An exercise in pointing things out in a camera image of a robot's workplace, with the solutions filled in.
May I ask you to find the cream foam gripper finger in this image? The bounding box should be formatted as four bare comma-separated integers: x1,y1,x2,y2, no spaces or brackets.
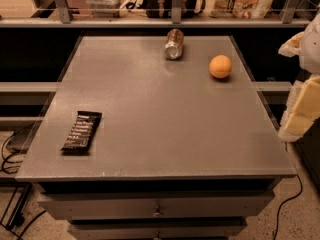
278,32,304,57
278,76,320,142

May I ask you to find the orange fruit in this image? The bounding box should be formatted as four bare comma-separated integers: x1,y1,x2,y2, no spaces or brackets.
209,55,232,79

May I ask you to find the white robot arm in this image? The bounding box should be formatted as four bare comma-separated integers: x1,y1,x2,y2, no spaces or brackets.
278,15,320,142

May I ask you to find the black rxbar chocolate wrapper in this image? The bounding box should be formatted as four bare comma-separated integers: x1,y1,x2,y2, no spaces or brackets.
62,111,102,152

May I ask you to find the printed snack bag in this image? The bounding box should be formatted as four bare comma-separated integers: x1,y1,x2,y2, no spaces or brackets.
210,0,273,19

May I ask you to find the tipped aluminium drink can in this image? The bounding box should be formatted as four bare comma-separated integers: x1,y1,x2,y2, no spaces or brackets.
165,29,184,60

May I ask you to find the upper grey drawer with knob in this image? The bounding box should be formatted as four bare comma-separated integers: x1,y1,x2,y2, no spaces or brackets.
38,191,274,220

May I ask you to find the black backpack on shelf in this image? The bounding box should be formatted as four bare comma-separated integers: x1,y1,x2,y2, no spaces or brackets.
141,0,206,18

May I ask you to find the lower grey drawer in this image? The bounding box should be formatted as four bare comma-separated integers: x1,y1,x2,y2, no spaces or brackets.
68,218,247,240

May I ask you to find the dark box under table left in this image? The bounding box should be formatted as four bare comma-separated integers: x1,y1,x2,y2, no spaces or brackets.
6,125,34,153

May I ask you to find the black cable right floor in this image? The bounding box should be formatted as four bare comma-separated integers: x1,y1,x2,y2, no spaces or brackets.
272,173,304,240

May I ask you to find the grey metal shelf rail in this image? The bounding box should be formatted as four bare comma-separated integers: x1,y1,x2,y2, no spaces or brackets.
0,0,319,28

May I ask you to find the black cables left floor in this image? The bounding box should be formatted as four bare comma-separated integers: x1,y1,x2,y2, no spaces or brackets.
0,123,48,240

